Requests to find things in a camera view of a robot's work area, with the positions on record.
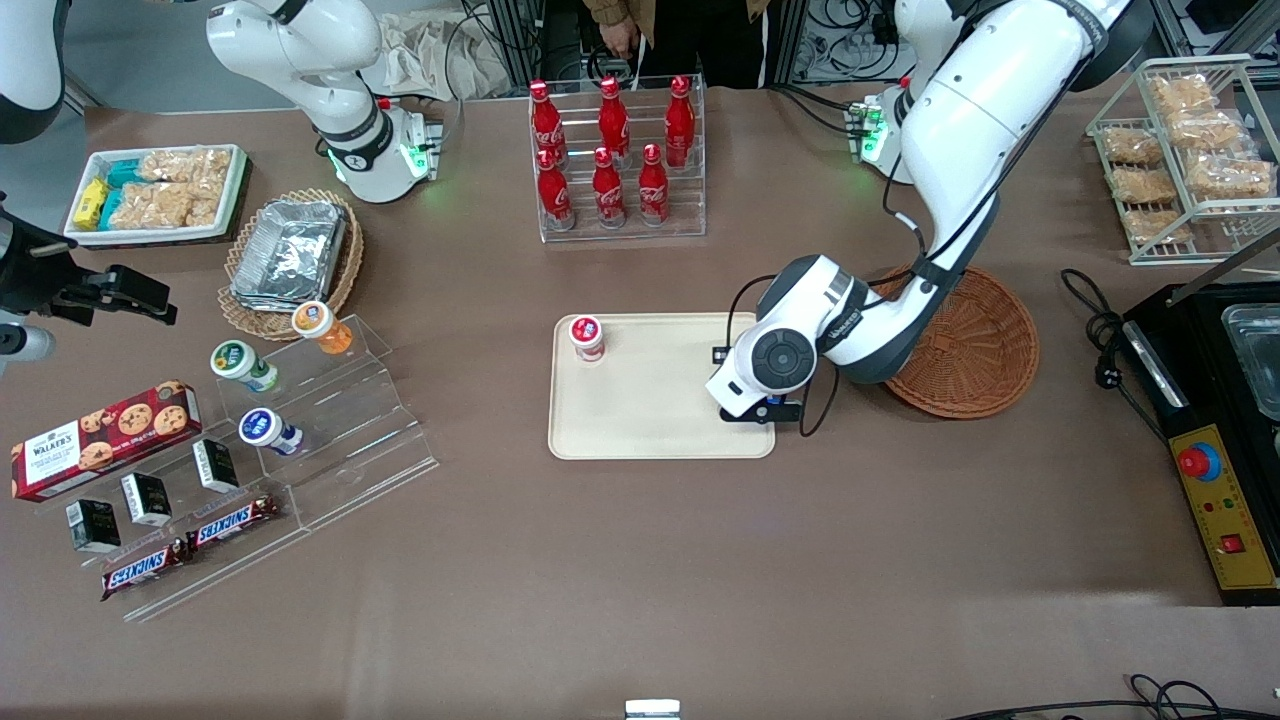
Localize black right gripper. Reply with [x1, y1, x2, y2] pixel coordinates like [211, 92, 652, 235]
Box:
[0, 195, 180, 327]

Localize white rectangular snack tray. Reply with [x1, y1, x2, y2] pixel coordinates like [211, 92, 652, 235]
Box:
[63, 144, 250, 248]

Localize beige plastic serving tray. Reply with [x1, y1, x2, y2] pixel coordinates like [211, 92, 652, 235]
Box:
[547, 312, 777, 461]

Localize oval light wicker basket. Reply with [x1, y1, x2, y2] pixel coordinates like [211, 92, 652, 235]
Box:
[217, 188, 366, 343]

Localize round brown wicker basket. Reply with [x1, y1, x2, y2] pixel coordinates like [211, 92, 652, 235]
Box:
[865, 264, 1040, 420]

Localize rice cracker snack pack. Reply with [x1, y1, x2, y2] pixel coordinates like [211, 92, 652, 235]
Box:
[138, 148, 234, 187]
[108, 182, 222, 232]

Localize yellow snack packet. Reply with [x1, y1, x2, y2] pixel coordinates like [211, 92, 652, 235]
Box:
[74, 178, 110, 230]

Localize green-lidded yogurt cup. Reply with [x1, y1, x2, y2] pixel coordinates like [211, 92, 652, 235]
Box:
[209, 340, 282, 394]

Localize red Walkers cookie box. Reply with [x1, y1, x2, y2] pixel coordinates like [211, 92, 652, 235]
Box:
[10, 380, 204, 503]

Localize stack of foil containers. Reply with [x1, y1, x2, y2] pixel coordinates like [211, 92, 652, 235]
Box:
[229, 200, 350, 312]

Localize small black carton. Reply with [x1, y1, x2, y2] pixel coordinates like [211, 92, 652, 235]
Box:
[65, 498, 123, 555]
[119, 473, 174, 529]
[191, 439, 242, 495]

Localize blue-lidded yogurt cup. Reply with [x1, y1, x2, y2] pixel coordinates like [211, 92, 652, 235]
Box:
[237, 408, 304, 458]

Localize orange-lidded yogurt cup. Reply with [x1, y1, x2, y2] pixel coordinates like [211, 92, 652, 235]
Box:
[291, 301, 354, 357]

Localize clear acrylic bottle rack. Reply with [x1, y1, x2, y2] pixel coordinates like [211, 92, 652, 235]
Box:
[529, 74, 707, 245]

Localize red cola bottle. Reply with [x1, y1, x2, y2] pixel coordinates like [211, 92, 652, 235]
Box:
[597, 76, 632, 163]
[591, 147, 628, 230]
[536, 148, 577, 232]
[528, 80, 567, 167]
[664, 75, 697, 168]
[637, 143, 670, 227]

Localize Snickers chocolate bar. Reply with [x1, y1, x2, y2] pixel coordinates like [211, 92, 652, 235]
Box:
[99, 540, 192, 602]
[185, 495, 282, 554]

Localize clear acrylic step stand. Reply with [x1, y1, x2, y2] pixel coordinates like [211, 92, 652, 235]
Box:
[214, 314, 442, 532]
[30, 435, 311, 624]

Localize person in brown jacket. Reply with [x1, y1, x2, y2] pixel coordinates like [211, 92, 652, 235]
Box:
[580, 0, 773, 91]

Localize beige cloth bag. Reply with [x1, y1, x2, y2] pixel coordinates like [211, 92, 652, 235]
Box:
[360, 12, 512, 102]

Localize clear bagged cracker pack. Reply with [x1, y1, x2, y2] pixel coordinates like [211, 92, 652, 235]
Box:
[1184, 153, 1278, 202]
[1144, 74, 1217, 114]
[1108, 164, 1180, 207]
[1099, 124, 1167, 167]
[1119, 204, 1197, 247]
[1164, 109, 1249, 152]

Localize black appliance housing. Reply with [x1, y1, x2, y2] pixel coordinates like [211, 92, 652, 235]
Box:
[1122, 282, 1280, 608]

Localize yellow emergency stop control box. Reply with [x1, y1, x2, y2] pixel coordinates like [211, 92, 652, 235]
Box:
[1169, 424, 1280, 594]

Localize grey metal bar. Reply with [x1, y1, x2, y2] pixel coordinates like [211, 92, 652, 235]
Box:
[1164, 228, 1280, 307]

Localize stainless steel pan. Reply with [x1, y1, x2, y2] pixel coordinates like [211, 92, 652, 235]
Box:
[1219, 304, 1280, 422]

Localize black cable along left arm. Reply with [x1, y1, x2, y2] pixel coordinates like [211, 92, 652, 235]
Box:
[722, 180, 1001, 439]

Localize black power cable with plug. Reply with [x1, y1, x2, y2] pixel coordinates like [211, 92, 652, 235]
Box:
[1060, 267, 1172, 442]

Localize aluminium profile frame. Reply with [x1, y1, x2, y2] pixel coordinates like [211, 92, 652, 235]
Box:
[484, 0, 813, 91]

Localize white wire shelf rack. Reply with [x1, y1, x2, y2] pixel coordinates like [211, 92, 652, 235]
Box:
[1086, 55, 1280, 267]

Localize black floor cables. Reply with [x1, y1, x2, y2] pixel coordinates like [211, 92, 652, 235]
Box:
[944, 674, 1280, 720]

